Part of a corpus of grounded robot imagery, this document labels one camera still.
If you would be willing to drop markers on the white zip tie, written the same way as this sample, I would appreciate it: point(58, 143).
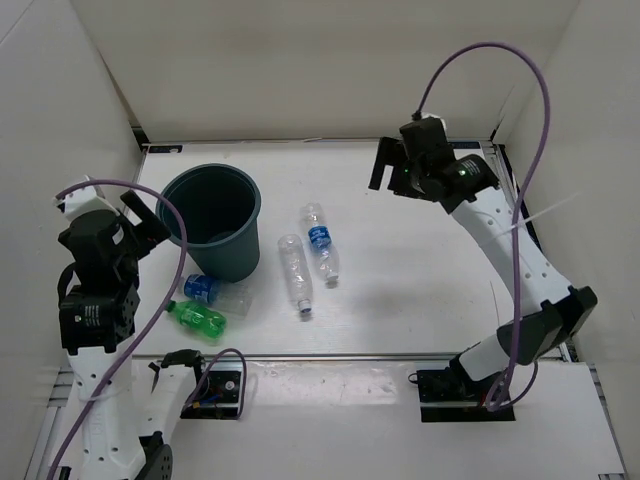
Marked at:
point(527, 220)

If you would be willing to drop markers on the clear crushed plastic bottle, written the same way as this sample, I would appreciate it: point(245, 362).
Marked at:
point(296, 273)

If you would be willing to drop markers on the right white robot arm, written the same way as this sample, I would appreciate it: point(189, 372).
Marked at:
point(548, 309)

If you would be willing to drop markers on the clear bottle blue label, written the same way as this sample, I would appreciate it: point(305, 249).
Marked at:
point(322, 248)

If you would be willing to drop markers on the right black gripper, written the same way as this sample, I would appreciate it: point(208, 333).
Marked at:
point(390, 152)

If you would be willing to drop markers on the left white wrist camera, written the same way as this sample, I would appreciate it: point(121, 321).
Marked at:
point(82, 201)

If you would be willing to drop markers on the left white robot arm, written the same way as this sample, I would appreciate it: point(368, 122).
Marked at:
point(98, 299)

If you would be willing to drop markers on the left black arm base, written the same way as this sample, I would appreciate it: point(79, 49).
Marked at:
point(220, 398)

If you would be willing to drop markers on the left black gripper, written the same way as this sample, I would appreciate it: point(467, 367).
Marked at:
point(150, 231)

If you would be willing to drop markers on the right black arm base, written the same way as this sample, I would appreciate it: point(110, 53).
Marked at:
point(444, 400)

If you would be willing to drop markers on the dark teal plastic bin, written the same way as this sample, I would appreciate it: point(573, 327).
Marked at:
point(219, 205)

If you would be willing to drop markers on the green plastic soda bottle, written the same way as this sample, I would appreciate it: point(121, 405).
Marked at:
point(198, 319)

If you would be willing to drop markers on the Pocari Sweat clear bottle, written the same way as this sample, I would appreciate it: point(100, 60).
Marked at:
point(221, 296)

